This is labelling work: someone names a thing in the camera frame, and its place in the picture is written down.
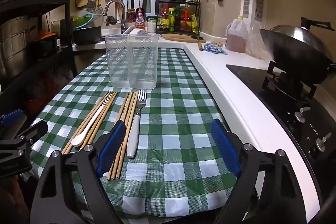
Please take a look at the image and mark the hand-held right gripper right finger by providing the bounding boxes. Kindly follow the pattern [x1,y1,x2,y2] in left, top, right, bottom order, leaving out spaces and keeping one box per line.
[210,118,307,224]

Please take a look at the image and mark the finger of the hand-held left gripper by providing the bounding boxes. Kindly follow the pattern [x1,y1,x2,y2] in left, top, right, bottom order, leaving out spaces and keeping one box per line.
[0,109,27,128]
[16,121,49,147]

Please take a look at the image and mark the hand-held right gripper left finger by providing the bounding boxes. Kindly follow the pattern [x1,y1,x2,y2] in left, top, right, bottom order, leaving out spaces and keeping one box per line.
[30,120,126,224]

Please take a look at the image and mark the white-handled metal fork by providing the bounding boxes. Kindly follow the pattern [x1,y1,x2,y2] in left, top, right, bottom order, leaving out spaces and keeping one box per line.
[126,89,147,159]

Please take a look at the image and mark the white spoon striped handle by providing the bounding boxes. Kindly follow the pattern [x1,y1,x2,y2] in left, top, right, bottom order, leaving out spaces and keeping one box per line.
[71,93,114,147]

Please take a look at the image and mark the clear plastic utensil holder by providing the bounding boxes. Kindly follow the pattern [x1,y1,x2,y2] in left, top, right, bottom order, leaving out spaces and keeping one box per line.
[103,33,160,90]

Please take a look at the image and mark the green checkered tablecloth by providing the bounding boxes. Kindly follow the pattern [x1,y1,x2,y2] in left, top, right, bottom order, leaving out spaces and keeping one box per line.
[30,48,259,219]

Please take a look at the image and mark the black glass gas cooktop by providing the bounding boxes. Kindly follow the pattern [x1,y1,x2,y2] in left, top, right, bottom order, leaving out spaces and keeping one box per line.
[226,64,336,224]

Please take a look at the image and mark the large steel pot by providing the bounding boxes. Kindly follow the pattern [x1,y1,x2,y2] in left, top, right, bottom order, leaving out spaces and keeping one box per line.
[0,15,29,77]

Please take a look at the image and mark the black pot orange lid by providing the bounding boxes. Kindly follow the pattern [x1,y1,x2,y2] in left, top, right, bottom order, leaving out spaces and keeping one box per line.
[30,32,59,56]

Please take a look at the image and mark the silver stove knob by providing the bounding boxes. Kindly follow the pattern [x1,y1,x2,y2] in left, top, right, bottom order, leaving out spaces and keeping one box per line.
[294,106,311,123]
[316,133,332,152]

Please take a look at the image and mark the black pan support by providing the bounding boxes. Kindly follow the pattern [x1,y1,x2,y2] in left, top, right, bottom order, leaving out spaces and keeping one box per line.
[262,60,318,100]

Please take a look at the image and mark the blue dish rag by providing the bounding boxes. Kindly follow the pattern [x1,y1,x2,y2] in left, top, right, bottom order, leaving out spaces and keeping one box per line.
[202,42,227,56]

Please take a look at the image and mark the black metal shelf rack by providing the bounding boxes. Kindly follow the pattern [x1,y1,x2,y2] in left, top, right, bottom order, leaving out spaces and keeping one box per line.
[0,0,79,109]

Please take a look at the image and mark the plastic oil jug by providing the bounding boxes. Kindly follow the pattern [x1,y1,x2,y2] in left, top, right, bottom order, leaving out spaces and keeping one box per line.
[225,15,249,53]

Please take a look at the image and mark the black cooking pot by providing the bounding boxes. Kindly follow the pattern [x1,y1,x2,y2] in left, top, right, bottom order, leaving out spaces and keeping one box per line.
[73,26,102,45]

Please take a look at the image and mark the clear plastic bottle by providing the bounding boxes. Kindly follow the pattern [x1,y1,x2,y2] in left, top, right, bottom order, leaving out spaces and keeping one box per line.
[247,22,272,59]

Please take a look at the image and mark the dark steel wok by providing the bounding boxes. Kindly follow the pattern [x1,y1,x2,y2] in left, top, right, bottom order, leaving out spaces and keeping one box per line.
[259,29,336,85]

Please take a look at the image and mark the green plastic bowl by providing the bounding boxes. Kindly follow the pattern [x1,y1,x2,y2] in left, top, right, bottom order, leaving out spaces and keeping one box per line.
[71,15,88,29]

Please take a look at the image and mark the round wooden cutting board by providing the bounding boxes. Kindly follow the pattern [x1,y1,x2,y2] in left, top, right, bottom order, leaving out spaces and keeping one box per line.
[160,33,206,43]

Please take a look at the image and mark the white perforated strainer plate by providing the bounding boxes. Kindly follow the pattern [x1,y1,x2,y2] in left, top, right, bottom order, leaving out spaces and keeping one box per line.
[123,25,146,36]

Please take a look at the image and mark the blue plastic colander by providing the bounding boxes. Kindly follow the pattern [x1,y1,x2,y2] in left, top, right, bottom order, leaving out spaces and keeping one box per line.
[79,13,94,29]

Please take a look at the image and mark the yellow seasoning packet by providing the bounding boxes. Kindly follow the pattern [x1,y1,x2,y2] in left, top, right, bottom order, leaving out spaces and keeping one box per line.
[191,14,199,33]

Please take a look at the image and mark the pink dish soap bottle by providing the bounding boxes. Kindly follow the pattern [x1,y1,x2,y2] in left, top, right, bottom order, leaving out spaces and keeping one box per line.
[135,6,146,30]

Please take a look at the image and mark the dark sauce bottle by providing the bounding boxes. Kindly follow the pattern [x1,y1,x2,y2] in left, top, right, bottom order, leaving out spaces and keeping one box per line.
[175,7,182,30]

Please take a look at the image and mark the tall red oil bottle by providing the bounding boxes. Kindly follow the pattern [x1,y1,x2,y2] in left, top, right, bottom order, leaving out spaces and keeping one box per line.
[181,3,192,30]

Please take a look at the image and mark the yellow green label bottle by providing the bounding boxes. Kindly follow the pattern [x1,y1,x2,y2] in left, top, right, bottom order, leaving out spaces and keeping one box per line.
[168,8,176,30]

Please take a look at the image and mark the steel wok lid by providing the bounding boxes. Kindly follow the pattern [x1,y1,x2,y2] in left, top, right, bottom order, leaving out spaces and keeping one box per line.
[269,17,336,62]

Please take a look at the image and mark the bundle of bamboo sticks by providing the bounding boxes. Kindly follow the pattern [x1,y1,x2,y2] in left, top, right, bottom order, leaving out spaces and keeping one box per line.
[115,0,126,20]

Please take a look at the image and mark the red sauce bottle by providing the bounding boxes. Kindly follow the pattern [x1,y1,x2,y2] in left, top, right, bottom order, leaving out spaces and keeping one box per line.
[161,5,170,30]

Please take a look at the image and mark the steel kitchen faucet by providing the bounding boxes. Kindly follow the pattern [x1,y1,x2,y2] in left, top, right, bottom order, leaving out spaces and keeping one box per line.
[102,0,126,34]

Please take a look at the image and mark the wooden-handled spatula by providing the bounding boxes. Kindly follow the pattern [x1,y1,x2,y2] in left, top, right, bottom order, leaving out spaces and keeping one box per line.
[191,35,204,51]

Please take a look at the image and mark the black wire spice rack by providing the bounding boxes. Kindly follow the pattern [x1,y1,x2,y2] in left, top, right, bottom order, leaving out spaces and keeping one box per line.
[157,0,201,33]

